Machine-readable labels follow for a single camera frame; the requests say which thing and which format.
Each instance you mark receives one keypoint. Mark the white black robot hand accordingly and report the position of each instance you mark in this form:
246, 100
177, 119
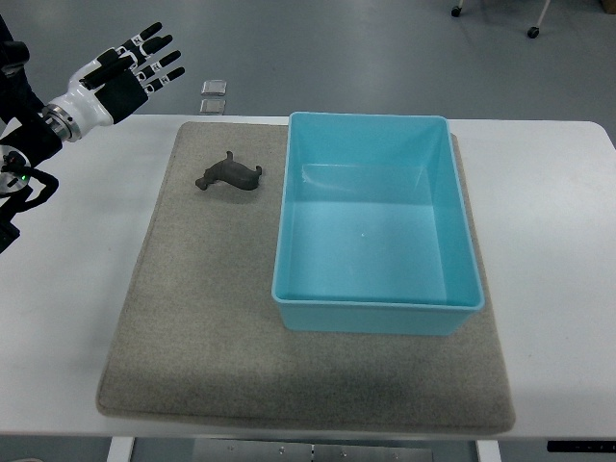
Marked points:
114, 85

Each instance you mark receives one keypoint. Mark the brown toy hippo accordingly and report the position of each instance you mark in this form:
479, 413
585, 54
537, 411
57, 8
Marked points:
231, 172

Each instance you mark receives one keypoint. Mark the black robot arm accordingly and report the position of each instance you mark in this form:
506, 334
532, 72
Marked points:
23, 185

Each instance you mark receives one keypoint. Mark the blue plastic box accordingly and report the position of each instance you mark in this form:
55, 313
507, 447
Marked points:
374, 234

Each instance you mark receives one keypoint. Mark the lower floor socket plate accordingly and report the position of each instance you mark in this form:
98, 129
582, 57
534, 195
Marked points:
212, 106

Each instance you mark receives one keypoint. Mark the floor socket plate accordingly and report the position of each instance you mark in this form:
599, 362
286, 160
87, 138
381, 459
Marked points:
212, 106
214, 87

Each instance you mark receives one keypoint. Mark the upper floor socket plate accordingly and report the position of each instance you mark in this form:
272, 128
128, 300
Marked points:
214, 87

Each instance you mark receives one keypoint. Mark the beige felt mat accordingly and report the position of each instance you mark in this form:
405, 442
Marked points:
200, 340

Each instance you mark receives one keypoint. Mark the cart caster wheel right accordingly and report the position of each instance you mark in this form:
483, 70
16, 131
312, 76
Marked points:
533, 32

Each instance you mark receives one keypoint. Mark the black table control panel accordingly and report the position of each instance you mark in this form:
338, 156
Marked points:
582, 446

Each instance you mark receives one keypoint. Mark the metal table frame bar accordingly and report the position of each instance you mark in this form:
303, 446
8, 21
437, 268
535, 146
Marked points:
239, 450

